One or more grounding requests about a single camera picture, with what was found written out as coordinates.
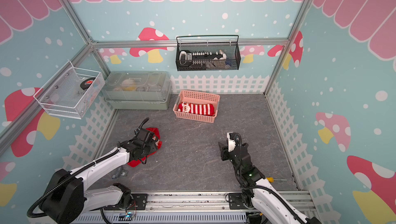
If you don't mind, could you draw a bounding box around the black red tape measure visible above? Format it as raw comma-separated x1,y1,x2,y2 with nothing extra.
80,77,96,91

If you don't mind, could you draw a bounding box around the pink plastic basket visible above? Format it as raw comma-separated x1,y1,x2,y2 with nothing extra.
173,90,220,123

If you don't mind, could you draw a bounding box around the plain red sock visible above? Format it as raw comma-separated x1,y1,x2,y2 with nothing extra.
127,127,163,167

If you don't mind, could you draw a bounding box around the clear lidded storage box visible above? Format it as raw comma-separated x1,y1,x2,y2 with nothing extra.
102,71,171,110

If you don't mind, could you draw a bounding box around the white black remote in basket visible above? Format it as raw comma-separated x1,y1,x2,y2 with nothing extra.
176,50,227,68

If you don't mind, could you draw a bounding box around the red white striped sock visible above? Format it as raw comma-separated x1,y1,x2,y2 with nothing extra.
176,102,216,116

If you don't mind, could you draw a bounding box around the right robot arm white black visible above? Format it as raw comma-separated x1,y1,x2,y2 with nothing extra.
218,132,320,224

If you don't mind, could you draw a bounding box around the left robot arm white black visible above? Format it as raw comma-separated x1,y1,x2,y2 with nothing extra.
27,125,161,224

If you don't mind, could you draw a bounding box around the yellow handled screwdriver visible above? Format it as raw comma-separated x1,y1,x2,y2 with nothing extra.
266,177,287,183

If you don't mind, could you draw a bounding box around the white wire wall basket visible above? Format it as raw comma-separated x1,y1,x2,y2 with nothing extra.
34,61,105,120

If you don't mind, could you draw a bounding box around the small grey metal bracket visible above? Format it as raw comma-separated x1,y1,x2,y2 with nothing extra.
111,166,128,179

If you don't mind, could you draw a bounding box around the black wire mesh wall basket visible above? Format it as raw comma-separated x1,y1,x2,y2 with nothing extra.
175,35,241,72

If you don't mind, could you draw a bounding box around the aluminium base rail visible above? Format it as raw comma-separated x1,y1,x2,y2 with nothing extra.
55,190,322,224

